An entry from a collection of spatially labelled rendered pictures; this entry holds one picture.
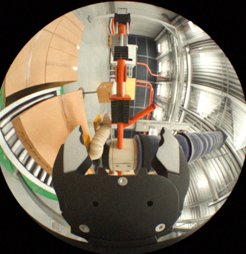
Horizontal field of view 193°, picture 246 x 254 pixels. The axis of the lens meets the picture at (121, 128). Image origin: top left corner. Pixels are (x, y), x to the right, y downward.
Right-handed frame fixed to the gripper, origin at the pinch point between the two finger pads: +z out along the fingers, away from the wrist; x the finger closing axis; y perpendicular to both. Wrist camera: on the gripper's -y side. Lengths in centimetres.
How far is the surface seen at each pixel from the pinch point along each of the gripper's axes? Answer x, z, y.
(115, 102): -1.8, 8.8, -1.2
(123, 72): 0.2, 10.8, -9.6
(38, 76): -66, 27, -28
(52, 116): -25.3, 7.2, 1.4
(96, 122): -11.6, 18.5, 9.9
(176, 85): 379, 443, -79
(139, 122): 33, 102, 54
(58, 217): -36, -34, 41
